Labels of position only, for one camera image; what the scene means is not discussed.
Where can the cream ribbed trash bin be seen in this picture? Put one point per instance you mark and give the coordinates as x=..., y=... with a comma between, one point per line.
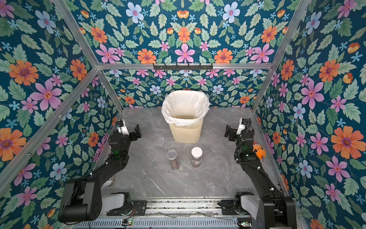
x=186, y=129

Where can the white jar lid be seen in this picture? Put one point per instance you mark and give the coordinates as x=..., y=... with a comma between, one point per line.
x=196, y=151

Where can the black hook rail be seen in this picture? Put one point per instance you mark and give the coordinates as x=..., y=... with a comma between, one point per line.
x=178, y=67

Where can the orange fish plush toy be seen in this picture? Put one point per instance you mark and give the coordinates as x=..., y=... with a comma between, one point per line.
x=259, y=151

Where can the open clear jar with tea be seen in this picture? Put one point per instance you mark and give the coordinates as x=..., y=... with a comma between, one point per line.
x=172, y=157

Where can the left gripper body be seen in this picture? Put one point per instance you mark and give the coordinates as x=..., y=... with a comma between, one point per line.
x=133, y=137

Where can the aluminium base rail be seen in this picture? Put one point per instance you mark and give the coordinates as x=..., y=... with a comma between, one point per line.
x=171, y=213

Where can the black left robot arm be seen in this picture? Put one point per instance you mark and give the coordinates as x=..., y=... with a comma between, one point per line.
x=94, y=183

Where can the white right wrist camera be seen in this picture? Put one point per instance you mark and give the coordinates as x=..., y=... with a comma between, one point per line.
x=242, y=125

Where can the clear jar with flower tea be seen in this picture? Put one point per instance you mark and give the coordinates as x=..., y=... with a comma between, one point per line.
x=196, y=159

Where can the white plastic bin liner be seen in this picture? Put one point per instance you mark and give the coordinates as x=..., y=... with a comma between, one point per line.
x=183, y=108

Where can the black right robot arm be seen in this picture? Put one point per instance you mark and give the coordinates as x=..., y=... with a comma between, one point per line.
x=270, y=208

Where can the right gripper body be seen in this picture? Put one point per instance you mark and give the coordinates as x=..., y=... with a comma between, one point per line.
x=233, y=134

